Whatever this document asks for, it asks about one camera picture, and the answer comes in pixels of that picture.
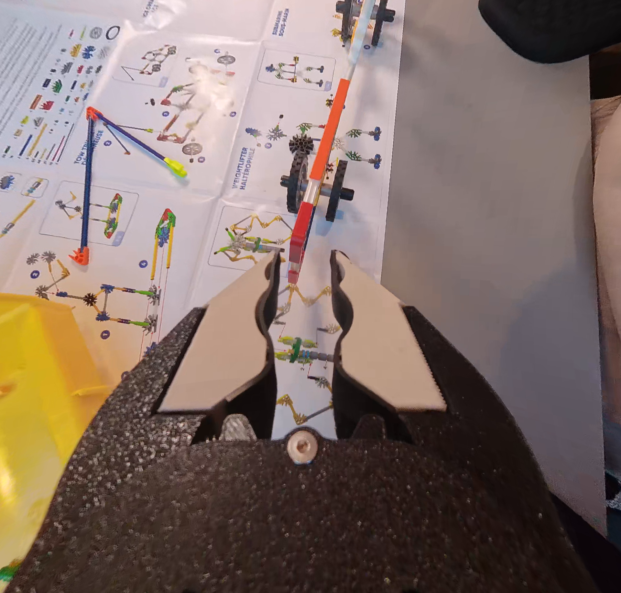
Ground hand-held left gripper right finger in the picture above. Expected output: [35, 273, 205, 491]
[332, 252, 447, 440]

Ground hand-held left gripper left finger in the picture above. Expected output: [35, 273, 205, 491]
[158, 253, 281, 440]

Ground blue rods with orange connector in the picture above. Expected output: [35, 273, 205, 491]
[66, 106, 188, 266]

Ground colourful rod and connector model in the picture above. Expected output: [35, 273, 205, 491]
[285, 0, 387, 285]

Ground grey desk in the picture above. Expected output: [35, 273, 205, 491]
[377, 0, 612, 535]

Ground yellow plastic bin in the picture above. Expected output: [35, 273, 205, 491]
[0, 294, 115, 574]

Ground white instruction sheet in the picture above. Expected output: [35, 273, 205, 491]
[0, 0, 408, 438]

